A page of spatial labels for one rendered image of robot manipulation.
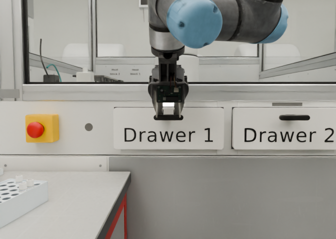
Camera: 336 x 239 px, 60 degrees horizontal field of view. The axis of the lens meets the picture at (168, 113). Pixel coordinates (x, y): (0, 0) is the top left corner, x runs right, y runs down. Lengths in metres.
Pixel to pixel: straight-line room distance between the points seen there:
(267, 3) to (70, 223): 0.47
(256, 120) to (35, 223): 0.56
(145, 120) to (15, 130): 0.36
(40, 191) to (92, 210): 0.11
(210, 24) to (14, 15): 0.59
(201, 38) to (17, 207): 0.40
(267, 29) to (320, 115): 0.38
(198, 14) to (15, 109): 0.60
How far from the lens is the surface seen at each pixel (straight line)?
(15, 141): 0.89
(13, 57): 0.89
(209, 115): 0.77
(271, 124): 0.81
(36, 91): 0.86
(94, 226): 0.49
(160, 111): 0.73
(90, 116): 0.81
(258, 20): 0.53
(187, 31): 0.45
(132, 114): 0.77
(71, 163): 0.84
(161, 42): 0.58
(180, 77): 0.63
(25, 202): 0.57
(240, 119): 0.78
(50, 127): 0.80
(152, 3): 0.55
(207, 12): 0.45
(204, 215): 0.85
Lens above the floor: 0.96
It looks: 4 degrees down
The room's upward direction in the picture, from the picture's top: straight up
